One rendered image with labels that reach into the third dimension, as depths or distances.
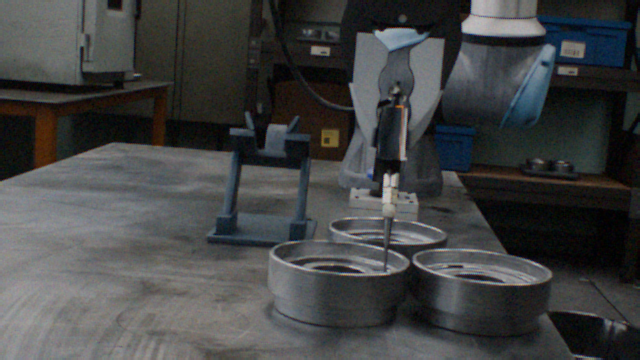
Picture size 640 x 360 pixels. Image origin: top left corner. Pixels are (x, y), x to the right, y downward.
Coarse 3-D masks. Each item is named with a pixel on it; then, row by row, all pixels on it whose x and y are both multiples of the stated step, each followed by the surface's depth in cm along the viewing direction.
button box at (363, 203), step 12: (360, 192) 93; (372, 192) 92; (408, 192) 95; (360, 204) 89; (372, 204) 89; (408, 204) 89; (348, 216) 90; (360, 216) 89; (372, 216) 89; (396, 216) 89; (408, 216) 89
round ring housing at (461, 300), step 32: (416, 256) 68; (448, 256) 71; (480, 256) 71; (512, 256) 70; (416, 288) 65; (448, 288) 62; (480, 288) 61; (512, 288) 62; (544, 288) 63; (448, 320) 63; (480, 320) 62; (512, 320) 63
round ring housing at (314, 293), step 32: (288, 256) 69; (320, 256) 70; (352, 256) 71; (288, 288) 62; (320, 288) 61; (352, 288) 61; (384, 288) 62; (320, 320) 62; (352, 320) 62; (384, 320) 63
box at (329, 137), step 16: (288, 80) 453; (304, 80) 453; (320, 80) 454; (288, 96) 417; (304, 96) 417; (320, 96) 417; (336, 96) 417; (272, 112) 442; (288, 112) 419; (304, 112) 419; (320, 112) 419; (336, 112) 419; (304, 128) 421; (320, 128) 421; (336, 128) 421; (320, 144) 422; (336, 144) 422; (320, 160) 424; (336, 160) 424
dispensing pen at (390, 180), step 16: (400, 96) 71; (384, 112) 69; (400, 112) 69; (384, 128) 68; (400, 128) 68; (384, 144) 67; (384, 160) 67; (384, 176) 68; (384, 192) 68; (384, 208) 67; (384, 240) 66; (384, 256) 66
